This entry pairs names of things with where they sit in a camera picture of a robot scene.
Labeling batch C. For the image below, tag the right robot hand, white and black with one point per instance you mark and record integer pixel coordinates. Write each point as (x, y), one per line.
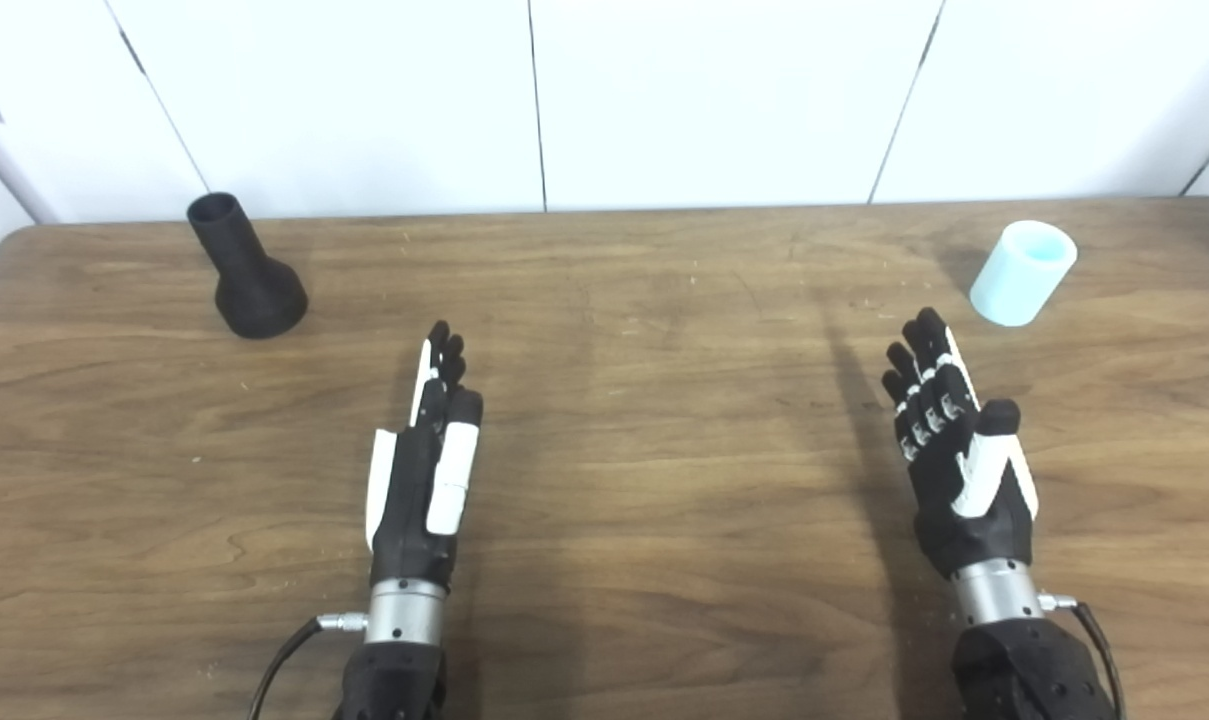
(969, 510)

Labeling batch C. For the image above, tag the left robot hand, white and black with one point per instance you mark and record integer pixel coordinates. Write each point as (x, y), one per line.
(414, 500)

